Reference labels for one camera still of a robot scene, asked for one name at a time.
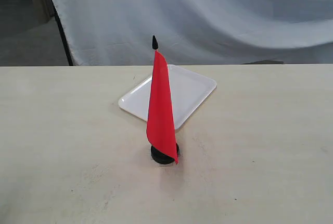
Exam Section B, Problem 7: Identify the red flag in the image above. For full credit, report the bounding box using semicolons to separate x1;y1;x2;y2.
146;35;180;165

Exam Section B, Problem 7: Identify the white rectangular plastic tray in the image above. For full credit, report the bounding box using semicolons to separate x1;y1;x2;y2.
118;65;216;130

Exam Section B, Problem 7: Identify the white backdrop cloth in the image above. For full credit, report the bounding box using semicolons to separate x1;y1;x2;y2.
53;0;332;66

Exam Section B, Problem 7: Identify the black round flag base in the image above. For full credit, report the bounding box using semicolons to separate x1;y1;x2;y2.
150;143;180;165

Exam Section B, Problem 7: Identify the black backdrop stand pole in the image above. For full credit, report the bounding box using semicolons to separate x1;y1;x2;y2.
53;6;74;66

